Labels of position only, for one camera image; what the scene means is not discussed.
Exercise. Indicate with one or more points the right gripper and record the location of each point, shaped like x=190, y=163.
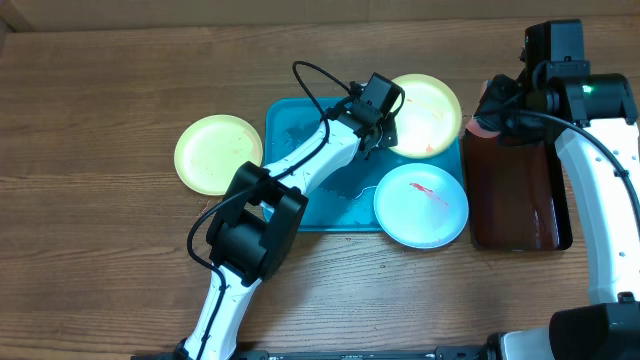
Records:
x=488, y=112

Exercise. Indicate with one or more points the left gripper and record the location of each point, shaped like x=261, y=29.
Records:
x=390, y=136

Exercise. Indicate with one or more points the red and grey sponge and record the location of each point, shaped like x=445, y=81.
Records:
x=474, y=127

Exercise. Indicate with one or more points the yellow-green plate with ketchup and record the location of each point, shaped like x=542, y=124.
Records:
x=211, y=150

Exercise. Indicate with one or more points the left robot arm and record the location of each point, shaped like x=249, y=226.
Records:
x=244, y=239

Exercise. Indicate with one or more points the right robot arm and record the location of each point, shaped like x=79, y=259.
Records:
x=591, y=120

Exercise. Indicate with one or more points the teal plastic tray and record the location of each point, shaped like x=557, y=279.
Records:
x=344, y=201

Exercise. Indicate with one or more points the dark red rectangular tray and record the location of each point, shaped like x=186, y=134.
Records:
x=517, y=195

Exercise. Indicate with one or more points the light blue plate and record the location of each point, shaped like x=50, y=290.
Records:
x=421, y=206

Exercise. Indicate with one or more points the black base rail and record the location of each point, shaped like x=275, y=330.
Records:
x=350, y=355

